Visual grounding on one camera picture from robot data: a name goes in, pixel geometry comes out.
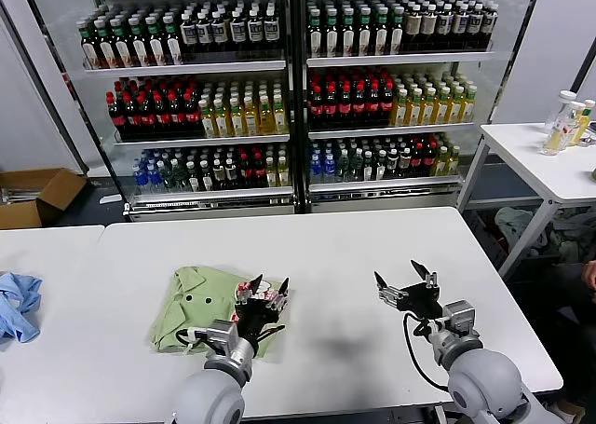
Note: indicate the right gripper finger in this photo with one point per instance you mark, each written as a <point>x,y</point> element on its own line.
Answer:
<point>391,294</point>
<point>428,278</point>

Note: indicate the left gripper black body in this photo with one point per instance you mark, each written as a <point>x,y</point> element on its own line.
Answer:
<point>253,319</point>

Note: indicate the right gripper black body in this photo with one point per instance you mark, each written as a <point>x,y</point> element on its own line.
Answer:
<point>421,300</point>

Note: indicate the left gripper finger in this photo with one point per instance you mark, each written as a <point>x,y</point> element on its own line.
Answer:
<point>249,292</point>
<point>280,299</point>

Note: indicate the light green polo shirt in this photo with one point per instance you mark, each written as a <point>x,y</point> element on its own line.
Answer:
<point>177,321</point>

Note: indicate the grey green clothes pile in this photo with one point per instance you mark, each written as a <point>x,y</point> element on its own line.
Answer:
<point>575,237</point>
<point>512,221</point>

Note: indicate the person bare hand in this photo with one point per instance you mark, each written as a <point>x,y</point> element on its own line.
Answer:
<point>590,275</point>

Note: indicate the small yellow juice bottle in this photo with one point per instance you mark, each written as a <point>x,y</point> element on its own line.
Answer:
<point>441,163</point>
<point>453,162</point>
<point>272,174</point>
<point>284,174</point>

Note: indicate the small cola bottle red cap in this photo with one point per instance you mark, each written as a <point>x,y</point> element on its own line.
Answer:
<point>429,159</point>
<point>417,160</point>
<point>259,174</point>
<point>245,174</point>

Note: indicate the small dark bottle white cap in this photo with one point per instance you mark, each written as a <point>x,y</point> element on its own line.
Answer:
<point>394,163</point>
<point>219,174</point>
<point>369,167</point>
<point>232,174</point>
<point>406,162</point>
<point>381,165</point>
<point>205,178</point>
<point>192,179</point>

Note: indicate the small green water bottle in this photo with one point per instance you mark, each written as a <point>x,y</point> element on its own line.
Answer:
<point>177,178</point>
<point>356,167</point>
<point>164,179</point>
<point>343,167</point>

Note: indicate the small blue water bottle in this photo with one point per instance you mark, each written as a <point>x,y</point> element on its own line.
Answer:
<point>316,168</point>
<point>139,179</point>
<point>330,168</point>
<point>152,179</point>

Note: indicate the white side table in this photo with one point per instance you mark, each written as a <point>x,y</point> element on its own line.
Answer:
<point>521,149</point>

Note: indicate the small white floor piece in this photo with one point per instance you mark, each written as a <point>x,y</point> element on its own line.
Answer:
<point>111,199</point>

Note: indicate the clear bottle yellow liquid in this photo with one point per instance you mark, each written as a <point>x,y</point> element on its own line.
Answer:
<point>554,142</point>

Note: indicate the brown cardboard box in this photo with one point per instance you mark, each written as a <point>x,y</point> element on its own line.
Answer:
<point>60,195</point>

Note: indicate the white display shelf unit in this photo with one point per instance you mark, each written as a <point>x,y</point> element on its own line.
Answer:
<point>186,68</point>
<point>396,60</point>

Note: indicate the clear bottle red print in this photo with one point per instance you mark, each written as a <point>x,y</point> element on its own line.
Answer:
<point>566,99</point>

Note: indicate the light blue shirt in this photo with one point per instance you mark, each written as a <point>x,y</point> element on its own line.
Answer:
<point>18,303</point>

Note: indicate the tea bottle green cap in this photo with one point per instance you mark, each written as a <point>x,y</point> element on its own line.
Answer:
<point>124,45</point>
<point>90,46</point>
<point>140,45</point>
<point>366,36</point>
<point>349,36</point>
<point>397,35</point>
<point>107,46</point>
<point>332,37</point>
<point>174,43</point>
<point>382,35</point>
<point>158,44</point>
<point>316,37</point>

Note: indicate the dark drink bottle beige label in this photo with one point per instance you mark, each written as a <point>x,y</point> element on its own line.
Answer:
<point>414,25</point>
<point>489,23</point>
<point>446,24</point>
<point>430,25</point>
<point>475,23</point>
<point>461,24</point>

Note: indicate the silver metal parts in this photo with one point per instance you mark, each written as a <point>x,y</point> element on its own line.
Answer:
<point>14,195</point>

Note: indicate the dark drink bottle blue label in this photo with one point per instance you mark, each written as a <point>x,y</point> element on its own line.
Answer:
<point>238,31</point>
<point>272,29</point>
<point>205,31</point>
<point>221,31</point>
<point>255,30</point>
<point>188,32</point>

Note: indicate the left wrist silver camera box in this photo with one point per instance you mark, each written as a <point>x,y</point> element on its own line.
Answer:
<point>221,334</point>

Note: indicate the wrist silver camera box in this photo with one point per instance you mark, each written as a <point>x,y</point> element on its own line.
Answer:
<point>221,334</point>
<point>458,317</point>

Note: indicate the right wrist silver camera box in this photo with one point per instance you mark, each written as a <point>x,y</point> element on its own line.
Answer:
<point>458,317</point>

